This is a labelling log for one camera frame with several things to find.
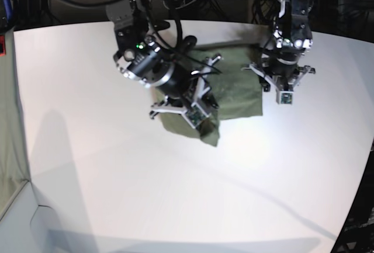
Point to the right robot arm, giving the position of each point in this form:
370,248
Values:
143,56

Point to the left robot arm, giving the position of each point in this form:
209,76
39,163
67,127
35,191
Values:
289,39

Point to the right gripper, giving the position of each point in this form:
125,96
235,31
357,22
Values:
182,89

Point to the red device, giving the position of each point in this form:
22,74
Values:
2,46

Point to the green cloth at left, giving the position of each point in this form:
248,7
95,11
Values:
15,171

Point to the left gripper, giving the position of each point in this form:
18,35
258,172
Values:
284,76

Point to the green t-shirt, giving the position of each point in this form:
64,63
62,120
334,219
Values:
237,91

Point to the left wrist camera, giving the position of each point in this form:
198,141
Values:
284,97

